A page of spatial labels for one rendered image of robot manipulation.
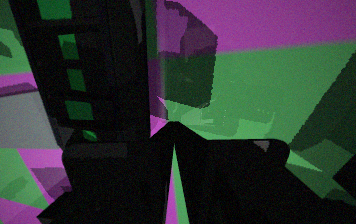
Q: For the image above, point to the dark grey controller unit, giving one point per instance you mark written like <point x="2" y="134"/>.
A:
<point x="89" y="61"/>

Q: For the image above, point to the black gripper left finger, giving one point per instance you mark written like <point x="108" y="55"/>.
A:
<point x="123" y="161"/>

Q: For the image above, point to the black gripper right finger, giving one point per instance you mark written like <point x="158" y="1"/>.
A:
<point x="198" y="158"/>

